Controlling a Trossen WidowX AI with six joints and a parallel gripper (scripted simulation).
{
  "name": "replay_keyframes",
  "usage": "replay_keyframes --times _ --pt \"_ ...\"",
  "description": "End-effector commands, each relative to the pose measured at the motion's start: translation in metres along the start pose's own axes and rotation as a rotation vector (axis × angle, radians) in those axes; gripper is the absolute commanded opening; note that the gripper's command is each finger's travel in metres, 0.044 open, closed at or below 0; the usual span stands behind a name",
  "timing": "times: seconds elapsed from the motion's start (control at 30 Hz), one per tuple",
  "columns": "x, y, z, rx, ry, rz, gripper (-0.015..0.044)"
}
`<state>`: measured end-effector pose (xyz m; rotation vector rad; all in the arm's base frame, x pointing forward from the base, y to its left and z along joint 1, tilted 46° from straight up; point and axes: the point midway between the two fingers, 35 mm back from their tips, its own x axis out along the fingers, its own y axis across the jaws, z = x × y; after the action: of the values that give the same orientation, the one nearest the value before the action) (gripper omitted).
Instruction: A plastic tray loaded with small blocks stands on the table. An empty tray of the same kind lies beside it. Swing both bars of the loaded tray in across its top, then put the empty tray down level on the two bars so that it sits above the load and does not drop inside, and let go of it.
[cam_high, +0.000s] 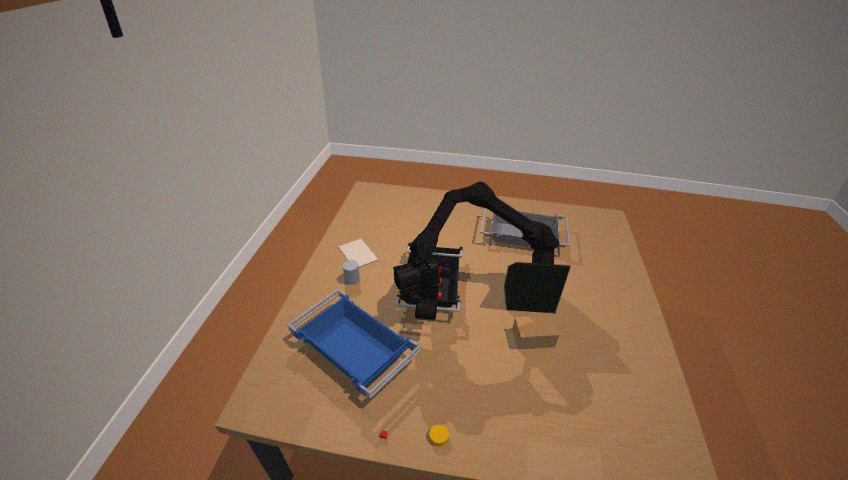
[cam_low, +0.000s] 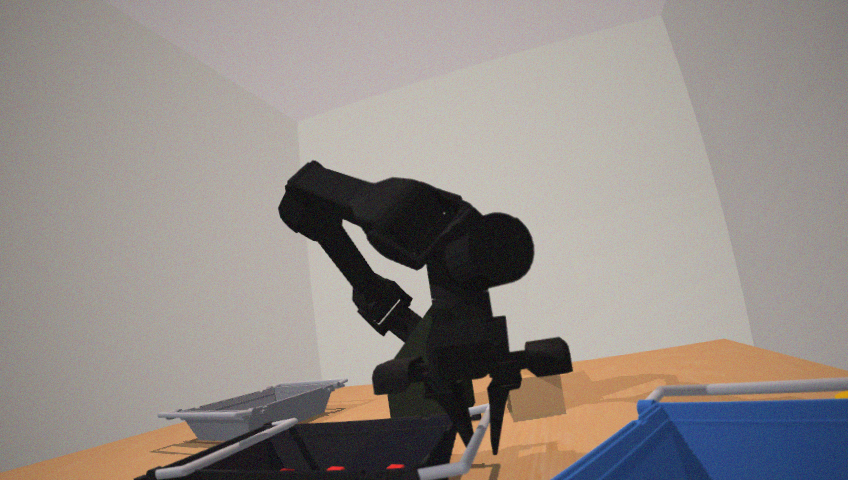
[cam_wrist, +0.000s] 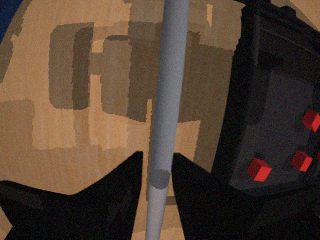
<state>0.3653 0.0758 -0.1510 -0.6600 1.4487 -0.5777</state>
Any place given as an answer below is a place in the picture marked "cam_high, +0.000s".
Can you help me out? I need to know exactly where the grey cylinder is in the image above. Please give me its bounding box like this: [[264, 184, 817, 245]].
[[342, 260, 360, 285]]

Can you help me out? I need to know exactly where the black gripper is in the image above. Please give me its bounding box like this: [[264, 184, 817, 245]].
[[415, 273, 440, 321]]

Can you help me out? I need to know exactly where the yellow cylinder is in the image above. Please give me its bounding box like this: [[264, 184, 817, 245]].
[[429, 425, 449, 447]]

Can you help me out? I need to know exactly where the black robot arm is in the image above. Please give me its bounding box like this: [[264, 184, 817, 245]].
[[393, 181, 559, 300]]

